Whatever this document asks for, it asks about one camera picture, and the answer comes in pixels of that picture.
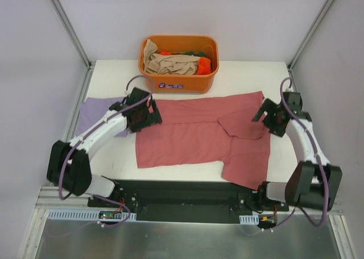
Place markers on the beige t shirt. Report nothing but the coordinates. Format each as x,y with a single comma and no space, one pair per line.
155,63

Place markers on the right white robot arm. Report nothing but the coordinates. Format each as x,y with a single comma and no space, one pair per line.
315,181

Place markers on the aluminium front frame rail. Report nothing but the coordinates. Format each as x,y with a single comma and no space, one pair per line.
49,198

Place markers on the orange plastic laundry bin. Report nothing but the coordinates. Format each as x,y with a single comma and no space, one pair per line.
163,83

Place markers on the folded purple t shirt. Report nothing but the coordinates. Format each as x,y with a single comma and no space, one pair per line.
91,111

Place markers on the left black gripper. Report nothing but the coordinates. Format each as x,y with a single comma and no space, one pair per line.
151,115

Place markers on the white cable duct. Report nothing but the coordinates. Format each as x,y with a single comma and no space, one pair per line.
249,219
91,215

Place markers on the left white cable duct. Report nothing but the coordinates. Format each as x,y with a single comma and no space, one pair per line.
91,215

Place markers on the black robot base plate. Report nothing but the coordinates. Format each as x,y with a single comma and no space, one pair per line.
192,202

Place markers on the left aluminium frame post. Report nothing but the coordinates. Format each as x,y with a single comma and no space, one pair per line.
67,25

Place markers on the right aluminium frame post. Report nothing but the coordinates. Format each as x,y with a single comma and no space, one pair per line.
322,13

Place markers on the green t shirt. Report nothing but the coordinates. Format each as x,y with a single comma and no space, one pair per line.
198,54

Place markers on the pink t shirt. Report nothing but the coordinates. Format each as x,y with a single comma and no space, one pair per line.
196,131

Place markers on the aluminium frame post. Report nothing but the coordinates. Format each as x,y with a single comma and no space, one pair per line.
67,25
322,13

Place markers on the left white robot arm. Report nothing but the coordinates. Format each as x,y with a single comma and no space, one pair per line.
69,162

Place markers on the orange t shirt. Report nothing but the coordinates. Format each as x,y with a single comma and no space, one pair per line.
204,66

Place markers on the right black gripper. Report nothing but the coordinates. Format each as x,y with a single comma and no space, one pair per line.
269,117

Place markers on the right white cable duct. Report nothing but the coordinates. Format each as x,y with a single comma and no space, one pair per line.
249,219

